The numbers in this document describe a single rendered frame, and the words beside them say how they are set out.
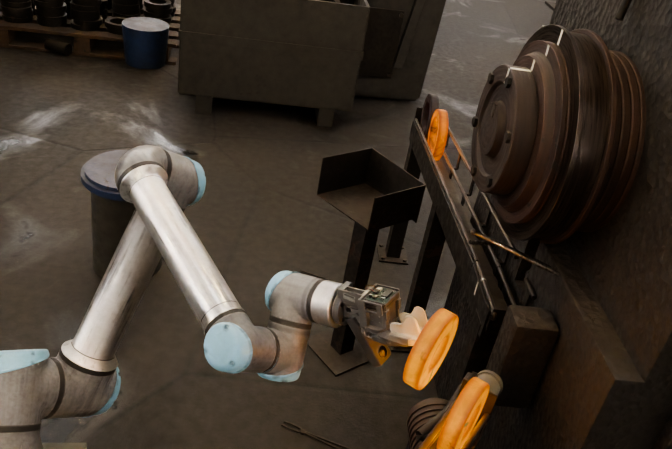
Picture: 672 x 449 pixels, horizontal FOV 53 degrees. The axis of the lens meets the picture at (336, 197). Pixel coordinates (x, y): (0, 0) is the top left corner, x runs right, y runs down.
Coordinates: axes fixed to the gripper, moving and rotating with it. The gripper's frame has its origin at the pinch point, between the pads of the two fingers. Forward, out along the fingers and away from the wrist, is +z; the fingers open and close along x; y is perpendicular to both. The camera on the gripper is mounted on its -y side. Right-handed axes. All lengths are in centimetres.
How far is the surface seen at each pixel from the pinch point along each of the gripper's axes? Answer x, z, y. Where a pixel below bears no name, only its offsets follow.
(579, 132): 27.4, 17.7, 34.1
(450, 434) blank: -7.2, 6.5, -13.7
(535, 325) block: 24.7, 11.4, -7.7
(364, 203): 71, -58, -9
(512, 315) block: 24.9, 6.4, -6.7
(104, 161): 49, -155, 1
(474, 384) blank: 1.3, 7.6, -8.2
